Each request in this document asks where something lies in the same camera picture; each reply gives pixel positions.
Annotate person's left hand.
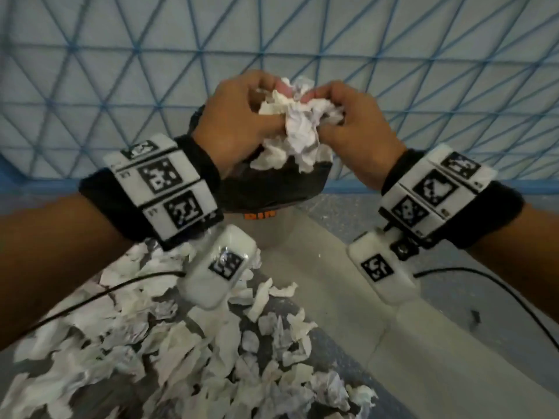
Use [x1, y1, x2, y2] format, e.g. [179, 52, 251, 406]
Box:
[191, 70, 292, 178]

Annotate person's right hand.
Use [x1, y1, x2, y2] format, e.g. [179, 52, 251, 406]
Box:
[301, 80, 408, 191]

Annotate white paper wad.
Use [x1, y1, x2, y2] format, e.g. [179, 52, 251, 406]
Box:
[250, 77, 346, 174]

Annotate dark grey bag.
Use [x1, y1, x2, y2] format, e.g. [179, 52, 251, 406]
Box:
[188, 104, 333, 215]

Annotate person's right forearm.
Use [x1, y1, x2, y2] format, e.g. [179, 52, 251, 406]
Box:
[465, 201, 559, 330]

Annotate person's left forearm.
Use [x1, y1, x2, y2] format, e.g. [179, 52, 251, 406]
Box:
[0, 192, 134, 351]

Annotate black wristband with marker blocks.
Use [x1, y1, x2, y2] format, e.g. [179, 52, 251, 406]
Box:
[378, 143, 526, 252]
[79, 133, 226, 253]

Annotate pile of torn paper pieces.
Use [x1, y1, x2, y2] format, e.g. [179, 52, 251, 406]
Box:
[0, 237, 380, 419]

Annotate blue rope net panel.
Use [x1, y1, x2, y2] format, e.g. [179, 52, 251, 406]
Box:
[0, 0, 559, 194]

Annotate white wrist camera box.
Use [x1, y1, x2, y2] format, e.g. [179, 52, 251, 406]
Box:
[347, 227, 421, 307]
[181, 224, 259, 308]

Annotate black cable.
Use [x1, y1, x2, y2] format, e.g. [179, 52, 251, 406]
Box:
[413, 267, 559, 351]
[24, 269, 187, 334]

